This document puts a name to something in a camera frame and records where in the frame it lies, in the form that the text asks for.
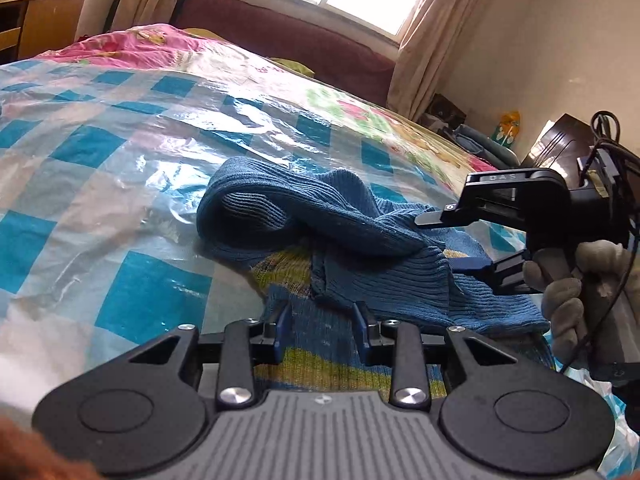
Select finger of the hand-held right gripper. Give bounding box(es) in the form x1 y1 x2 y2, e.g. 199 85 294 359
450 250 526 274
415 203 481 229

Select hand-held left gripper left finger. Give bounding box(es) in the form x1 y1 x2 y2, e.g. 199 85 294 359
129 302 292 409

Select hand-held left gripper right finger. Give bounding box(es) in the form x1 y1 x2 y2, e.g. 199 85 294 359
351 301 521 409

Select blue knit sweater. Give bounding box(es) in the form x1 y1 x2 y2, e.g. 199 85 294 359
196 156 556 396

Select person's right hand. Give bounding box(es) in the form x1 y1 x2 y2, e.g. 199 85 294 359
523 240 640 366

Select dark wooden headboard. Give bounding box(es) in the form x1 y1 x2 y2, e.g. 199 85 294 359
520 112 601 181

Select folded blue jeans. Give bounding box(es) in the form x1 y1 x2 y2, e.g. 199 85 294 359
452 125 521 167

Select dark brown box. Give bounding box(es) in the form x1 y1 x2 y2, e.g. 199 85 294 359
417 92 468 132

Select yellow-green pillow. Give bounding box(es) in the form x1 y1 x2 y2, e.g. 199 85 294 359
272 57 314 78

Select blue checkered plastic sheet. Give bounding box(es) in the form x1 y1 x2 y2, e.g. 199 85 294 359
0 57 640 480

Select pink printed blanket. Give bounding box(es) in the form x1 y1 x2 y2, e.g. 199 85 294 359
42 24 506 181

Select wooden desk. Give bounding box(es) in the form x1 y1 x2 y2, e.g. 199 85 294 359
0 0 93 66

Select black cable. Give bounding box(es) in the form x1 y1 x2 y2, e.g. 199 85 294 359
557 110 640 376

